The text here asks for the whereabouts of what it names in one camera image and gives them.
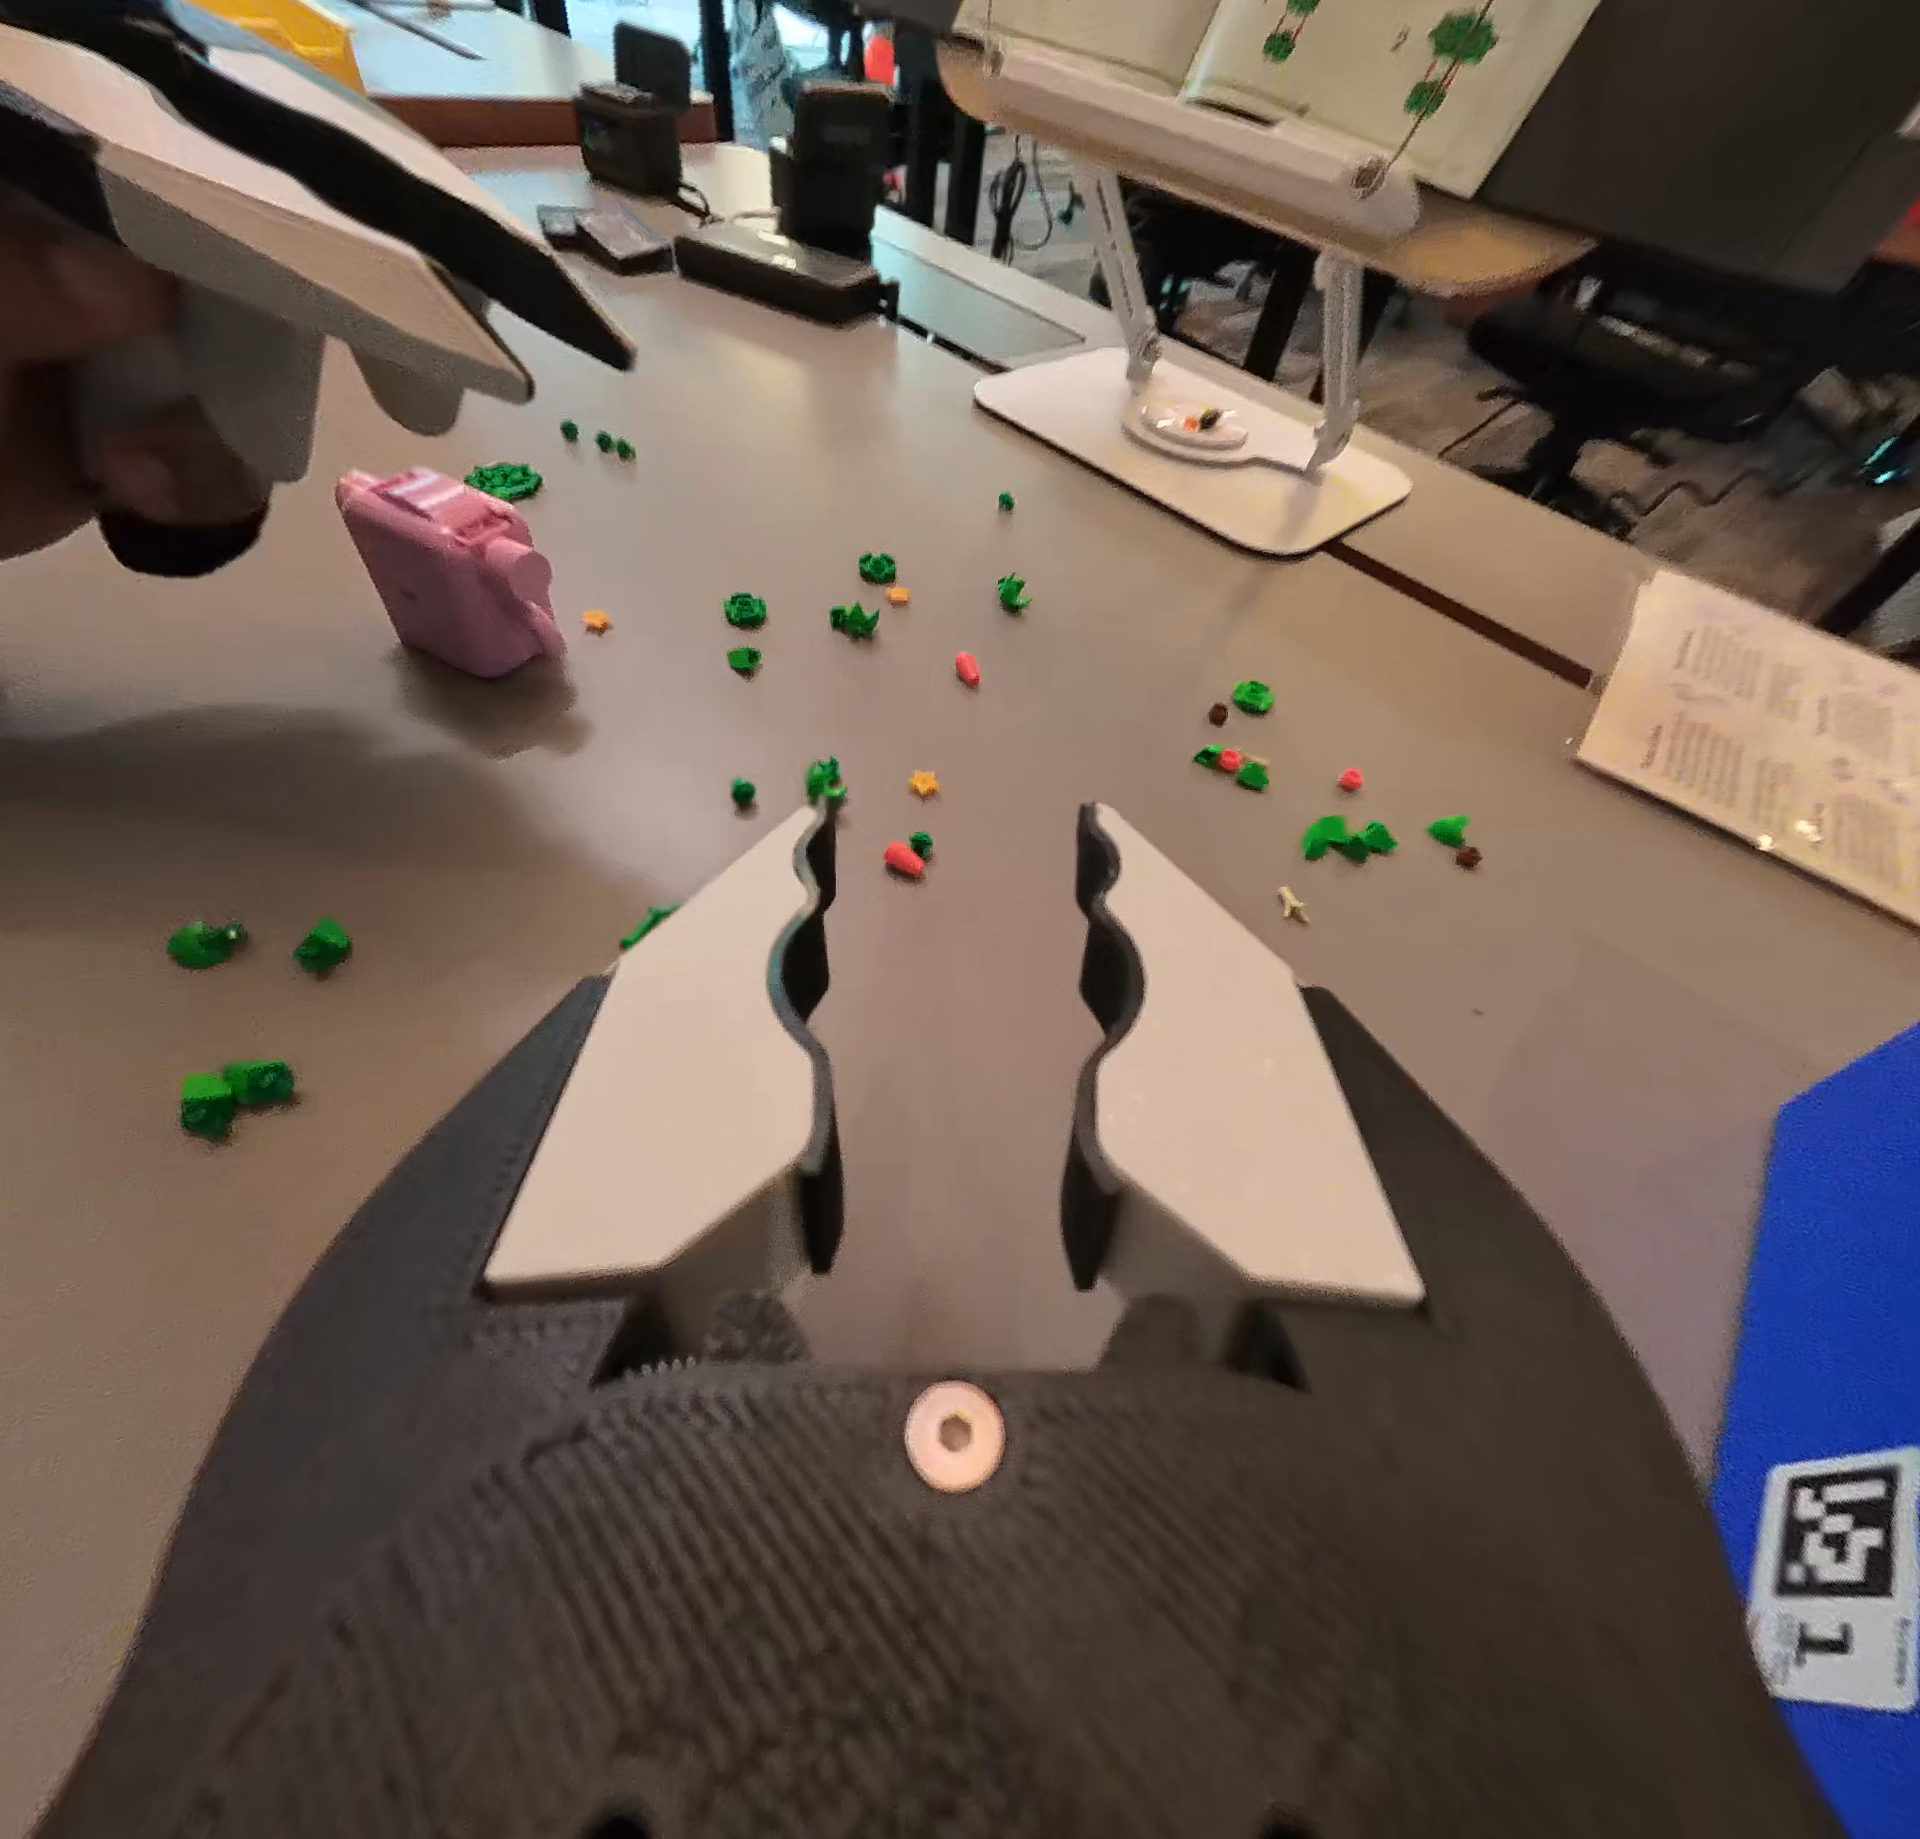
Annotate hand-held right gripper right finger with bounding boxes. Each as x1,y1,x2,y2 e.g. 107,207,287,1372
1060,800,1428,1308

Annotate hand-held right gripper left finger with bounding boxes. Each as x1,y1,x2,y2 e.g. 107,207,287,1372
481,804,845,1304

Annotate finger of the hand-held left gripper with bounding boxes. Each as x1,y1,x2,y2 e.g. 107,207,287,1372
0,0,638,374
0,21,537,405

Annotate person's left hand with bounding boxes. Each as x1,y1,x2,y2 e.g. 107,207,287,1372
0,189,276,581

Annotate small black flat device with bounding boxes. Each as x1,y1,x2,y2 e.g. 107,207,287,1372
535,203,677,275

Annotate yellow plastic bin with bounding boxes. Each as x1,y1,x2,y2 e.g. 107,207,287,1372
132,0,369,93

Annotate pink brick watering can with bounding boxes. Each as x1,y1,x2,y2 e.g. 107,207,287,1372
334,469,570,680

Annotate black flat bar device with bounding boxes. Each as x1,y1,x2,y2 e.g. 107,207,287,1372
673,226,903,329

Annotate scattered green leaf pieces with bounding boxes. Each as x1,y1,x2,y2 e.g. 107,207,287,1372
165,901,684,1139

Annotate black desktop device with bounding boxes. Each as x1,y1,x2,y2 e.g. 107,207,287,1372
783,81,897,257

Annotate blue plastic bin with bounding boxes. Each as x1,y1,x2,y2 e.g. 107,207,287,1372
1711,1021,1920,1713

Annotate black office chair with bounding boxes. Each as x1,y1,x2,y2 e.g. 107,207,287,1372
1467,240,1878,513

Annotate flower instruction booklet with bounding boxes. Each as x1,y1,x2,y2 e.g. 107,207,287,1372
952,0,1655,201

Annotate black camera box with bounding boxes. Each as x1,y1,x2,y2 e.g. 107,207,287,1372
574,21,696,197

